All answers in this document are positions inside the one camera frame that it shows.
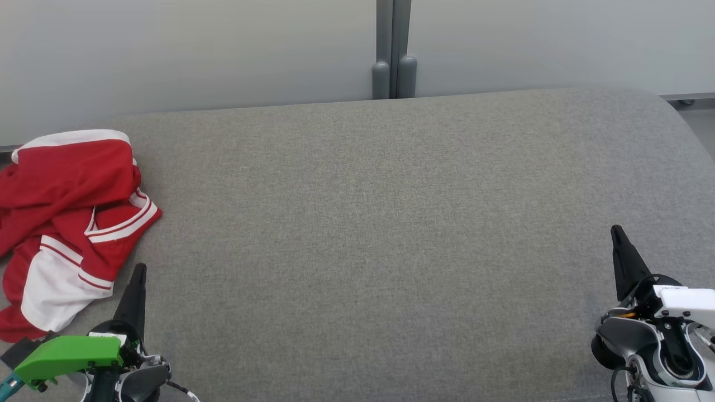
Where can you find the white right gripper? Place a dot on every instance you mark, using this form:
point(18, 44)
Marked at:
point(690, 307)

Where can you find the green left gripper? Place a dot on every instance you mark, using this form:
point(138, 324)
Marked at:
point(67, 354)

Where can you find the red Bulls basketball jersey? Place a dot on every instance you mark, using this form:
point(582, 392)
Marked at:
point(111, 251)

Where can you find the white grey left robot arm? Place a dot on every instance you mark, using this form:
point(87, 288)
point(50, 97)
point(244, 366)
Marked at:
point(142, 382)

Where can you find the small grey caster wheel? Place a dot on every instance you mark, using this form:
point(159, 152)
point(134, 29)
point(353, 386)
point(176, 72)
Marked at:
point(686, 102)

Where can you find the grey fabric sofa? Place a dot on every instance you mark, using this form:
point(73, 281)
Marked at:
point(357, 251)

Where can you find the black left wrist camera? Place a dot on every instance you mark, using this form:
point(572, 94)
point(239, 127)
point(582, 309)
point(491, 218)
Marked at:
point(17, 352)

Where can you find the grey partition base rail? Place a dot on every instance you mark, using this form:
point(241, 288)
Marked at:
point(690, 96)
point(12, 148)

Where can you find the grey partition post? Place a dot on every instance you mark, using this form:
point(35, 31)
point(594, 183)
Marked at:
point(381, 78)
point(406, 75)

